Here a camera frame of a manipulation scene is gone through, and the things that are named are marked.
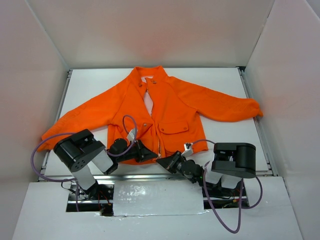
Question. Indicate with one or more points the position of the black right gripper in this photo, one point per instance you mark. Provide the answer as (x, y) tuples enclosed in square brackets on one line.
[(173, 162)]

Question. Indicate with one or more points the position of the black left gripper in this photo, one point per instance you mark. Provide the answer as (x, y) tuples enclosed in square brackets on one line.
[(140, 151)]

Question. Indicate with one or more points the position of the aluminium right side rail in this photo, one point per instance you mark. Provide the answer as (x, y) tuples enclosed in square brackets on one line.
[(257, 121)]

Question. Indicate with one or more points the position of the orange zip-up jacket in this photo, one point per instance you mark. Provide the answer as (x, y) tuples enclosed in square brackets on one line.
[(165, 110)]

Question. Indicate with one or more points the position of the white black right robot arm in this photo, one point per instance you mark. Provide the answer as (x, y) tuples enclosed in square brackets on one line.
[(230, 159)]

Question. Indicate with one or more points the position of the silver aluminium front rail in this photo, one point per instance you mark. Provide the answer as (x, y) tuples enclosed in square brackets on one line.
[(143, 177)]

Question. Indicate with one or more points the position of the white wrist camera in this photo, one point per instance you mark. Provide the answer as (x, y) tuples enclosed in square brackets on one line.
[(188, 150), (132, 135)]

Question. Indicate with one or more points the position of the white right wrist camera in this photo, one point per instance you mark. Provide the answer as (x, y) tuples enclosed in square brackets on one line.
[(188, 150)]

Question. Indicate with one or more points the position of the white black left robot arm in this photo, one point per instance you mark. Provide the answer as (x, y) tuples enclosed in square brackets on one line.
[(78, 150)]

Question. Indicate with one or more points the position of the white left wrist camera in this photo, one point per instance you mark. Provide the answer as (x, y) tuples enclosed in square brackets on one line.
[(132, 135)]

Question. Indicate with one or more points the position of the white centre cover panel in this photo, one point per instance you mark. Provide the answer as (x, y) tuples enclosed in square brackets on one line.
[(157, 198)]

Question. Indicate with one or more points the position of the aluminium left side rail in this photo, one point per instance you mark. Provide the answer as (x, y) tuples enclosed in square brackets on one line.
[(51, 137)]

